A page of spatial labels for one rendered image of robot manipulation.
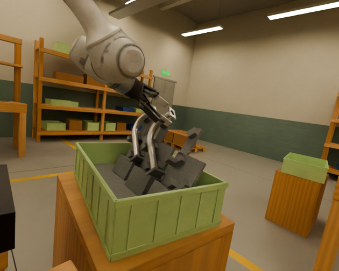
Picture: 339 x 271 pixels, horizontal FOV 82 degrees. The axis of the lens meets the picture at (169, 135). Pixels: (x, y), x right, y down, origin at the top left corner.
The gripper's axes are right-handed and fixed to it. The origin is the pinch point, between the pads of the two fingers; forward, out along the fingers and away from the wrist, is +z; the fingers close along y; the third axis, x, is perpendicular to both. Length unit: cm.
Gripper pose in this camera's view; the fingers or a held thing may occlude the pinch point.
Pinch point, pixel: (165, 112)
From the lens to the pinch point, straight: 84.9
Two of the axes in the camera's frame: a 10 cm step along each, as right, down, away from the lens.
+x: -7.5, 4.8, 4.5
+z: 6.5, 4.2, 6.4
